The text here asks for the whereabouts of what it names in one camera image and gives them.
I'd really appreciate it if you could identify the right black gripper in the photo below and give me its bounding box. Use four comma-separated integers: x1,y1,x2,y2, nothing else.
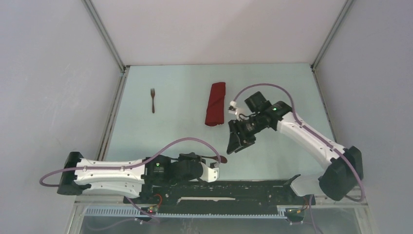
226,113,265,154

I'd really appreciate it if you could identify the red cloth napkin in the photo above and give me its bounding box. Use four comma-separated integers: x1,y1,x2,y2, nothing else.
205,82,226,127

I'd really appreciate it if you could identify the brown wooden fork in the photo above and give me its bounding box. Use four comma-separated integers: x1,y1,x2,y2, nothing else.
150,88,156,114

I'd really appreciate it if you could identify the brown wooden spoon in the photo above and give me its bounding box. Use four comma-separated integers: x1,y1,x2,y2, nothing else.
201,156,227,164

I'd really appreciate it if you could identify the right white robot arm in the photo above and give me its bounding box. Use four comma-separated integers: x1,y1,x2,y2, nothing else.
226,101,363,204

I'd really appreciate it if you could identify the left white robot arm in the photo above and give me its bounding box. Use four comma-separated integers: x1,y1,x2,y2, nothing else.
57,152,218,203

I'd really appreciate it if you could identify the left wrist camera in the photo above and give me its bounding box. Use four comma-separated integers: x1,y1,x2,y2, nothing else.
199,162,220,183

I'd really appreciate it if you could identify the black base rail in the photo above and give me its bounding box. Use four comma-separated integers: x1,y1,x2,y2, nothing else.
123,180,312,215

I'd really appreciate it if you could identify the aluminium frame post right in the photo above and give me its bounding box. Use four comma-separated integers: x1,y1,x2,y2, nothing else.
311,0,356,72

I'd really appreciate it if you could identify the aluminium frame post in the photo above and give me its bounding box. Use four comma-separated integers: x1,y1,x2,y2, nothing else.
311,0,356,72
81,0,126,73

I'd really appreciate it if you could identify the white cable duct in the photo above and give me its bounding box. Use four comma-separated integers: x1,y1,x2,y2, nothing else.
84,206,287,219

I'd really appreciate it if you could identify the aluminium extrusion rail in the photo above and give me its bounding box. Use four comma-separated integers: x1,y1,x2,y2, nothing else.
311,185,368,208

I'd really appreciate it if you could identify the aluminium frame post left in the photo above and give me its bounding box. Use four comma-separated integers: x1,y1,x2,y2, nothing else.
81,0,126,73

